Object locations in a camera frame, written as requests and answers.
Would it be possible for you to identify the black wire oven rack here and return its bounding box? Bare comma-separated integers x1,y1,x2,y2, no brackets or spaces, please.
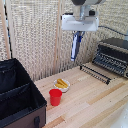
79,64,112,85

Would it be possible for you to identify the short yellow banana piece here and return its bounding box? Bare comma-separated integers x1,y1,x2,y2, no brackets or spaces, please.
54,82,64,90

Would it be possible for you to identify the black toaster oven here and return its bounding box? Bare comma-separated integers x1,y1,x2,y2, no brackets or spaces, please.
92,37,128,80

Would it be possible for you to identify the black fabric storage case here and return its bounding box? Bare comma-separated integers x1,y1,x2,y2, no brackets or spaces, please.
0,58,48,128

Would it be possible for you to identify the black cable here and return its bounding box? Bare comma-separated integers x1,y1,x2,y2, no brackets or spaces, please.
97,24,128,37

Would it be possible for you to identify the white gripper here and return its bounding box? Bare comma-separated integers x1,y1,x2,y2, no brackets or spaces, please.
61,13,100,38

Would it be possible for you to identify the white round plate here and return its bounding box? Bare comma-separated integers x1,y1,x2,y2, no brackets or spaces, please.
53,78,71,93

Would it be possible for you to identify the red plastic cup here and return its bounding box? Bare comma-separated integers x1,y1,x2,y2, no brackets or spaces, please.
48,88,63,107

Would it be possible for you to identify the woven wicker screen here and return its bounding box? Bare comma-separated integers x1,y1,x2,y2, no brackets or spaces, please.
0,0,128,83

